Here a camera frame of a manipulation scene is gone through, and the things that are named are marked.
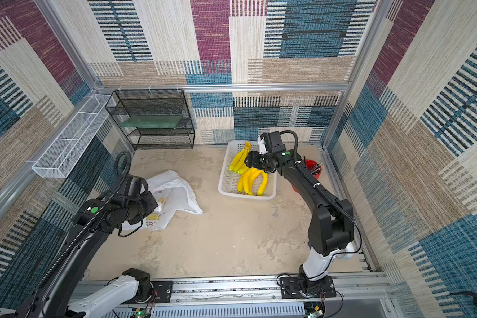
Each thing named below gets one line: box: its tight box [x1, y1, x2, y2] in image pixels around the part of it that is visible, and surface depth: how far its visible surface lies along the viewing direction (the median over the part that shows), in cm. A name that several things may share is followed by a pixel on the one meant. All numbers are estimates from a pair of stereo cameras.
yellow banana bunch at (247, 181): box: [237, 167, 268, 196], surface depth 101 cm
